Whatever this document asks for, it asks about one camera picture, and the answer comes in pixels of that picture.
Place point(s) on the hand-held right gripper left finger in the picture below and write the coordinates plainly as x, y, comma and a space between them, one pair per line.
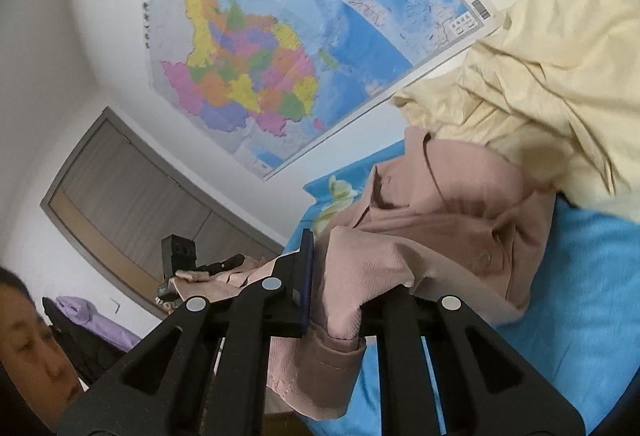
305, 276

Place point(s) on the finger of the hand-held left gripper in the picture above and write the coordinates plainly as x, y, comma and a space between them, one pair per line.
225, 262

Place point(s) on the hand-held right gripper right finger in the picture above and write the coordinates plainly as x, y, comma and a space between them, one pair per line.
400, 341

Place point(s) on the pink garment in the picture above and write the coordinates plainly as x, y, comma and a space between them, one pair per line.
440, 216

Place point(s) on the grey wooden door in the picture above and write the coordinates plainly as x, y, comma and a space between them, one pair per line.
135, 206

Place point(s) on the purple cloth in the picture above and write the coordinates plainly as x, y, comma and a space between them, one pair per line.
85, 316

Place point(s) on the black clothing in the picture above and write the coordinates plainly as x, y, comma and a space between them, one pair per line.
90, 356

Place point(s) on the blue floral bed sheet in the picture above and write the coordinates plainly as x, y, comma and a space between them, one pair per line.
575, 316

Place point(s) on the person's head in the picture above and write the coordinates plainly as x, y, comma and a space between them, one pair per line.
30, 351

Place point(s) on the cream garment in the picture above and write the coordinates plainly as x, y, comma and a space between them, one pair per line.
550, 90

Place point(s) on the colourful wall map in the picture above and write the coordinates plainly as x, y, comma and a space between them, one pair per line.
300, 40

